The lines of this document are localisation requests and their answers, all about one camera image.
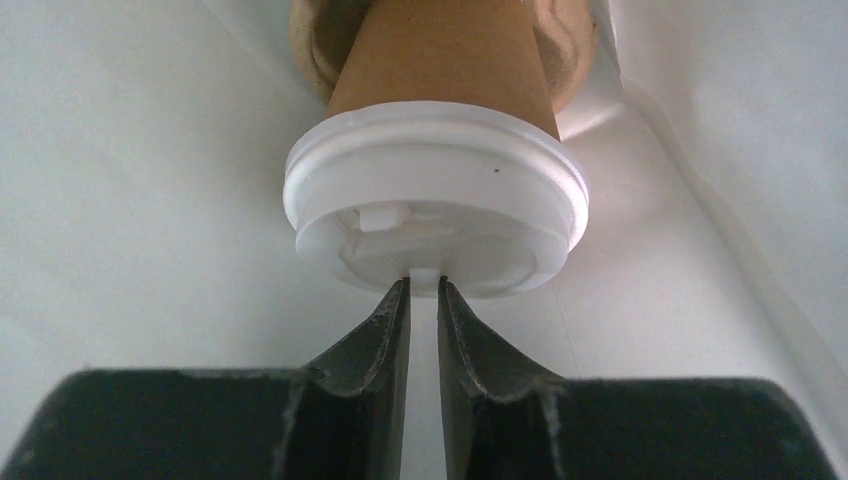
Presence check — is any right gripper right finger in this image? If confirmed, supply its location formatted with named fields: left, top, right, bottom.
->
left=437, top=278, right=836, bottom=479

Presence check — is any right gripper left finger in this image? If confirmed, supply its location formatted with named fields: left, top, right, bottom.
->
left=1, top=279, right=411, bottom=479

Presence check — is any white cup lid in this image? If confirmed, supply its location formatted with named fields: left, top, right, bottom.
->
left=282, top=101, right=590, bottom=298

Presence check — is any white paper bag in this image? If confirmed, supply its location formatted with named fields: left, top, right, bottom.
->
left=1, top=1, right=847, bottom=478

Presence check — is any brown paper coffee cup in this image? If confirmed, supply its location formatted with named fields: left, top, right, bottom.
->
left=327, top=0, right=559, bottom=137

